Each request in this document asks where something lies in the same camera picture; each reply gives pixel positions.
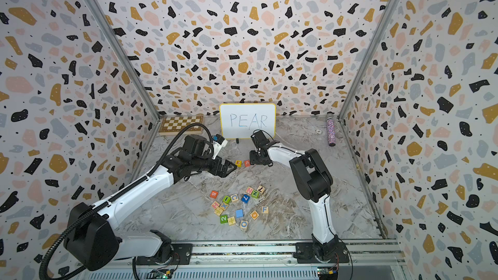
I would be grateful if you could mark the wooden block orange Q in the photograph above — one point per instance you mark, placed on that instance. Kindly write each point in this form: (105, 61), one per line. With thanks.
(254, 215)

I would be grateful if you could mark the whiteboard with yellow frame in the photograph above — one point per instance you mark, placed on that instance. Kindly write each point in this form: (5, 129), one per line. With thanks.
(239, 121)

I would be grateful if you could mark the wooden X block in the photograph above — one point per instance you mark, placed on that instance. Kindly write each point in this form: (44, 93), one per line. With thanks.
(224, 206)

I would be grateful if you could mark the wooden 7 block purple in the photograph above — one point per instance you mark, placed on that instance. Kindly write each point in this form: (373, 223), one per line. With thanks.
(261, 189)

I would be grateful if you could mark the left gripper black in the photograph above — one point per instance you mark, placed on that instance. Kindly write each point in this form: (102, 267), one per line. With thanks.
(225, 172)

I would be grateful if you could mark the wooden C block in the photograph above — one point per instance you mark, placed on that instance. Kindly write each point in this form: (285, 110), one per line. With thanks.
(234, 198)

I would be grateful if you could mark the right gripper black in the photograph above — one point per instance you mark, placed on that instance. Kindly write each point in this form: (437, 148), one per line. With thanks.
(251, 153)

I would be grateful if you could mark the pink speckled bottle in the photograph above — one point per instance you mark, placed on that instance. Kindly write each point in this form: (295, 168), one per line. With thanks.
(330, 125)

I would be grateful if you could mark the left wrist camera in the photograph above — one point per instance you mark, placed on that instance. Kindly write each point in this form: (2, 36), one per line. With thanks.
(218, 142)

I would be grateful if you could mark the green N block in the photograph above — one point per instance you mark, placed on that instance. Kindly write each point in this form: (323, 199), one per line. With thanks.
(255, 194)

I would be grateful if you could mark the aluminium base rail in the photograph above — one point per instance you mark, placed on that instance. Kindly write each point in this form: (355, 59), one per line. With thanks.
(354, 259)

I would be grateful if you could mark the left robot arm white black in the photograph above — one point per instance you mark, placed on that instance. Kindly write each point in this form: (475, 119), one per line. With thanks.
(95, 243)

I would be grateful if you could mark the wooden chessboard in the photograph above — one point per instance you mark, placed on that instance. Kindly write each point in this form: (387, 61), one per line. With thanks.
(172, 125)

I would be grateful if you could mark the wooden divide sign block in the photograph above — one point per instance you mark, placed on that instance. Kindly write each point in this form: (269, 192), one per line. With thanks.
(219, 211)

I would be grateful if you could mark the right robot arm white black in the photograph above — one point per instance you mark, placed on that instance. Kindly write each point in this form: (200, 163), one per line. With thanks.
(313, 181)

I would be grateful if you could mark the wooden block yellow pattern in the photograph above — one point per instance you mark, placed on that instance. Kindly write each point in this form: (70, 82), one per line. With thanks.
(232, 221)

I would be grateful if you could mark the wooden H block pink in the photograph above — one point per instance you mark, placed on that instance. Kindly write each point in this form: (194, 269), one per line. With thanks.
(215, 205)

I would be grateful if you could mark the plain blue block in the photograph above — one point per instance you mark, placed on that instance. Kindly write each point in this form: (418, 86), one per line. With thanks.
(239, 214)

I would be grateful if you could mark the blue 7 block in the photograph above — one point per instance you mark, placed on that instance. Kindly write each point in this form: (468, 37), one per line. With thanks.
(245, 198)

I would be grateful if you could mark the green 2 block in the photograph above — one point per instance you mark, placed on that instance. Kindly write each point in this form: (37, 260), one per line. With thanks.
(224, 219)

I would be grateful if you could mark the orange B block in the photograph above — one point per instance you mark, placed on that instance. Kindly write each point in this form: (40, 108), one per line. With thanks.
(213, 194)

